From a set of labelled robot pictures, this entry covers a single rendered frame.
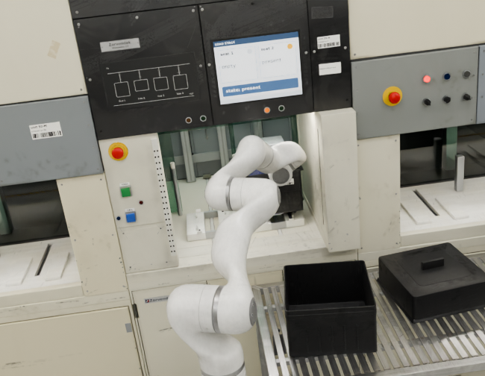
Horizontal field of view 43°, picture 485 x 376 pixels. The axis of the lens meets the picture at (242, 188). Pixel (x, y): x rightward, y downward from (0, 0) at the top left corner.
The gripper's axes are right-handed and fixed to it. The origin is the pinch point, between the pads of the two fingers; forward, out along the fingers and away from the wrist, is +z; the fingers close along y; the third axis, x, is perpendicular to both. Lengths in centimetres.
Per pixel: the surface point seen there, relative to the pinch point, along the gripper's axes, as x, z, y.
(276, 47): 45, -30, 2
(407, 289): -33, -65, 34
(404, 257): -33, -44, 40
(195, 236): -29.8, -10.0, -34.2
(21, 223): -25, 16, -109
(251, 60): 42, -30, -6
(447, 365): -43, -92, 37
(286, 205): -21.8, -10.3, 3.7
